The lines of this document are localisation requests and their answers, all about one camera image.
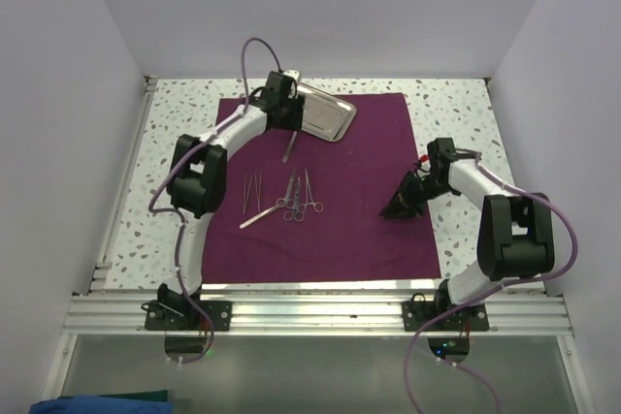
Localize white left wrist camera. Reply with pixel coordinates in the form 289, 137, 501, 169
283, 70, 302, 84

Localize steel tweezers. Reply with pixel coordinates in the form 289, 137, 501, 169
254, 172, 262, 212
243, 174, 254, 214

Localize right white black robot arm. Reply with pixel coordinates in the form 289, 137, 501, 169
380, 138, 555, 330

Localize aluminium front rail frame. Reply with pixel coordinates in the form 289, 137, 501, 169
43, 280, 595, 413

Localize stainless steel instrument tray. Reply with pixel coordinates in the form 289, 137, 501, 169
298, 83, 357, 143

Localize steel forceps with ring handles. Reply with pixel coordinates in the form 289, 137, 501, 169
303, 171, 324, 213

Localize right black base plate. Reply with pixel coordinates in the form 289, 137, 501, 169
401, 293, 490, 333

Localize green cloth piece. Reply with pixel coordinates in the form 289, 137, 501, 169
107, 390, 169, 402

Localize blue cloth bundle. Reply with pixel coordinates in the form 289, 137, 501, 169
29, 396, 174, 414

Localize steel scalpel handle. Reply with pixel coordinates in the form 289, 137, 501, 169
282, 131, 298, 163

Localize aluminium left side rail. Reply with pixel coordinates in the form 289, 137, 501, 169
86, 76, 158, 294

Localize steel clamp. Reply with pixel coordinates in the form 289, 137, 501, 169
276, 169, 297, 208

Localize steel instrument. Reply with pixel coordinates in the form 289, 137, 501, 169
239, 205, 281, 230

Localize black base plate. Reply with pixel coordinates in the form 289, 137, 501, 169
401, 293, 490, 333
141, 301, 233, 332

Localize purple surgical cloth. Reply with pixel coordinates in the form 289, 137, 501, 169
202, 94, 441, 284

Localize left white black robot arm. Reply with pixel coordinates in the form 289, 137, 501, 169
148, 70, 305, 330

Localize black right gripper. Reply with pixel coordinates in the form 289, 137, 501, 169
380, 171, 455, 220

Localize steel scissors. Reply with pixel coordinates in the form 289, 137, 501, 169
283, 177, 304, 222

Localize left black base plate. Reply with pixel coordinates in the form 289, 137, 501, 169
141, 301, 233, 332

